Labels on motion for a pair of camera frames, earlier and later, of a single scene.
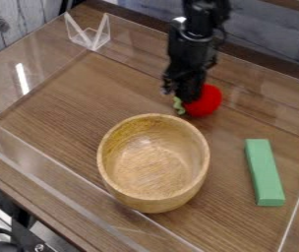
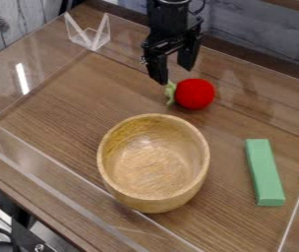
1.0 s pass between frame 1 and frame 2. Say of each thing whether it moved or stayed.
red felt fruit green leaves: moved
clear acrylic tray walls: stayed
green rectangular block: stayed
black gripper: moved
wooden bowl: stayed
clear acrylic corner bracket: stayed
